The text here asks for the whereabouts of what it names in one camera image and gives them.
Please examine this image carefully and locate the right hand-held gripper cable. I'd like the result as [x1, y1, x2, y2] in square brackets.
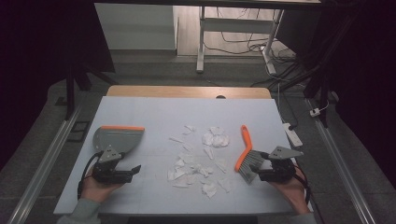
[293, 174, 312, 206]

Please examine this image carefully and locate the black rectangular floor frame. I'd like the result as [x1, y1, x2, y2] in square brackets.
[67, 120, 92, 144]

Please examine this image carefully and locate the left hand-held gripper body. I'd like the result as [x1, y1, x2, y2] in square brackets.
[92, 145, 134, 185]

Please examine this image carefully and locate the person's right hand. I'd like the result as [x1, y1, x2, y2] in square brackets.
[269, 167, 311, 216]

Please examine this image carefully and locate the pile of white paper scraps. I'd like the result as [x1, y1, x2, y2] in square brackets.
[167, 124, 233, 199]

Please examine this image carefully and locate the hand-held gripper cable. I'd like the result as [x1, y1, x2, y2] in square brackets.
[293, 174, 312, 206]
[78, 151, 104, 200]

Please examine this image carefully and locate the left hand-held gripper cable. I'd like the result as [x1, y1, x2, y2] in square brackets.
[78, 151, 104, 200]

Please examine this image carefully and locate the black tripod stand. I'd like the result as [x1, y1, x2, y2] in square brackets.
[64, 62, 120, 120]

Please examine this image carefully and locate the white cabinet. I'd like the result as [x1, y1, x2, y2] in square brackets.
[93, 3, 178, 50]

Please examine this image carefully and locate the grey dustpan with orange edge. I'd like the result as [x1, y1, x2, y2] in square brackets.
[92, 125, 146, 156]

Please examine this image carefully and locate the tangle of black floor cables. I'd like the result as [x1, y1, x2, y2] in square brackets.
[204, 7, 297, 59]

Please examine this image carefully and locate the orange brush with grey bristles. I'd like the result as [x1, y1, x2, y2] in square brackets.
[233, 124, 265, 185]

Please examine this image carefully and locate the aluminium rail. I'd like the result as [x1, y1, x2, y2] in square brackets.
[7, 104, 83, 224]
[306, 99, 376, 224]

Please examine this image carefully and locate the pale blue table mat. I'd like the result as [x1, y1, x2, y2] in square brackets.
[53, 95, 312, 217]

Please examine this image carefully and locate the white desk frame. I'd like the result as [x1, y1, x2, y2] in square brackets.
[195, 6, 284, 75]

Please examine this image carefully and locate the white power strip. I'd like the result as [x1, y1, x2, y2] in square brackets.
[282, 122, 304, 147]

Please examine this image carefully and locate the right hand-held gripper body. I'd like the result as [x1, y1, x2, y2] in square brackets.
[258, 146, 304, 183]

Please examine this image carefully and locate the person's left hand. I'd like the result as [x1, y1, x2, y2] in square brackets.
[81, 174, 124, 203]

